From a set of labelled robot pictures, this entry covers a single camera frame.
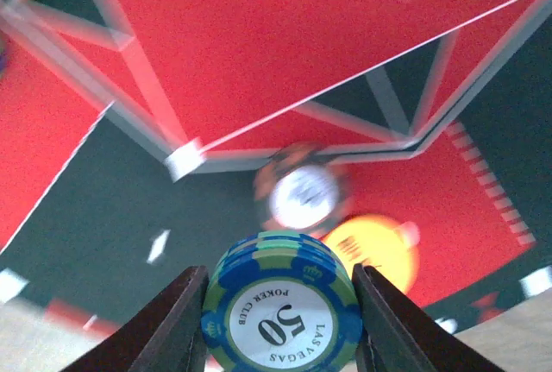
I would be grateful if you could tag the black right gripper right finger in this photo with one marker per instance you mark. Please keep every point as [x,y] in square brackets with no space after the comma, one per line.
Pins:
[399,336]

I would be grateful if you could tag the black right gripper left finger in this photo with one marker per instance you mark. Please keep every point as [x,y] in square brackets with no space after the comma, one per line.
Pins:
[164,336]

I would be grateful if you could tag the orange big blind button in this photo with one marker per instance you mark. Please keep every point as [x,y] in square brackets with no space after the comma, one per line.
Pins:
[378,241]

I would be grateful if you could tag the green chip stack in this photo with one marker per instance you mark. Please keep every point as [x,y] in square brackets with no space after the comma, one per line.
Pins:
[281,301]

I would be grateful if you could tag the brown chip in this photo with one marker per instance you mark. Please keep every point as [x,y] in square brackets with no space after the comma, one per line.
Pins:
[300,190]

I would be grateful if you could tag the round red black poker mat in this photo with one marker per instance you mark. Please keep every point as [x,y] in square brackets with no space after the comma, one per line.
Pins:
[132,131]

